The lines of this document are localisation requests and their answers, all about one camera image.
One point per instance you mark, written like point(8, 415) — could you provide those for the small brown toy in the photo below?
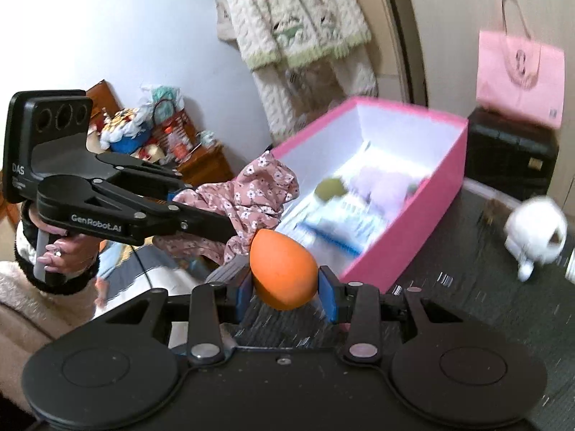
point(494, 211)

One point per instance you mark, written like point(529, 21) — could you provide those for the orange makeup sponge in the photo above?
point(283, 269)

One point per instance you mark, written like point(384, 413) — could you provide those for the black suitcase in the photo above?
point(507, 152)

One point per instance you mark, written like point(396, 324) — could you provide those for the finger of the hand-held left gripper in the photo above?
point(197, 224)
point(139, 170)

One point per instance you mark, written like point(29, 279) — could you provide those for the white plush toy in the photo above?
point(534, 229)

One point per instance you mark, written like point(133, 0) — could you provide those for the person's left hand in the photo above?
point(72, 253)

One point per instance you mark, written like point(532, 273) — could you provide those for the cream knitted cardigan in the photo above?
point(292, 18)

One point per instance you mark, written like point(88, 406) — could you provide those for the purple plush toy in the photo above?
point(382, 186)

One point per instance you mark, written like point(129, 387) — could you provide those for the beige wardrobe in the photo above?
point(449, 31)

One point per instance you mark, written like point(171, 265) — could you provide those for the pink paper bag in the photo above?
point(516, 85)

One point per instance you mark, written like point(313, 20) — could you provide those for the striped bedding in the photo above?
point(179, 283)

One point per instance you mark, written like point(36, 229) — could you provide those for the pink floral cloth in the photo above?
point(242, 197)

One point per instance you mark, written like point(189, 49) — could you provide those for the woven basket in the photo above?
point(173, 128)

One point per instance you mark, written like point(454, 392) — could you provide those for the white plastic bag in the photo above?
point(164, 94)

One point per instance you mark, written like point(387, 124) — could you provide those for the large blue wipes pack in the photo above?
point(346, 226)

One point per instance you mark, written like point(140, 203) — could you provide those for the green makeup sponge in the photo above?
point(330, 190)

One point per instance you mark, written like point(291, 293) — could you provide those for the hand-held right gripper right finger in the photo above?
point(330, 298)

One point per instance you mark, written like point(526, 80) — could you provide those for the wooden nightstand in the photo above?
point(206, 166)

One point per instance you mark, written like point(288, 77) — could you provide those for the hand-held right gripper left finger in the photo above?
point(246, 298)

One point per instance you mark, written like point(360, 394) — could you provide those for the person's left forearm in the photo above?
point(67, 283)

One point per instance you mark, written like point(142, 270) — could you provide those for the pink cardboard box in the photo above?
point(404, 233)

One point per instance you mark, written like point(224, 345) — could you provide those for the beige fluffy cloth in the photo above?
point(31, 314)

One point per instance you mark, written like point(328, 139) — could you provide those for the black dotted table mat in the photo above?
point(449, 305)

